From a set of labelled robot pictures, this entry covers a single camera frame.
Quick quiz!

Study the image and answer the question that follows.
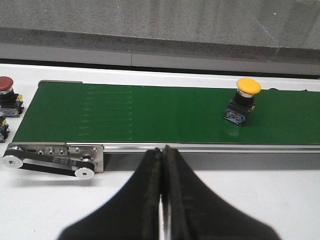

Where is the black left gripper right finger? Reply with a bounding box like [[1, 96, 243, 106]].
[[161, 146, 279, 240]]

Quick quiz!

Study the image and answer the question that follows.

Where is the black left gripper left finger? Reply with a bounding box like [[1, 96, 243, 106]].
[[58, 148, 162, 240]]

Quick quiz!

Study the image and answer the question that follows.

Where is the yellow mushroom push button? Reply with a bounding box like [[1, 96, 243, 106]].
[[224, 77, 262, 126]]

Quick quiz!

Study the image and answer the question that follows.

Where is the black drive timing belt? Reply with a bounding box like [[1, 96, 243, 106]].
[[1, 146, 95, 179]]

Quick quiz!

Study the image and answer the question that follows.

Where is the steel conveyor end plate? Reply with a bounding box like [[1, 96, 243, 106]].
[[6, 142, 105, 173]]

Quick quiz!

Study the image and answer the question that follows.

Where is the green conveyor belt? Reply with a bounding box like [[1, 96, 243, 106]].
[[13, 81, 320, 145]]

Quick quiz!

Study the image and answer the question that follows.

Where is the red mushroom push button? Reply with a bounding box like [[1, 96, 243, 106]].
[[0, 76, 24, 118]]

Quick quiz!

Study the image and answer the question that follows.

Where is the aluminium conveyor side rail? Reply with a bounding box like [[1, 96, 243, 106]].
[[65, 142, 320, 154]]

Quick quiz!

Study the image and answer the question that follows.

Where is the push button switch block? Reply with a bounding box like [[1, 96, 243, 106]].
[[0, 116, 10, 143]]

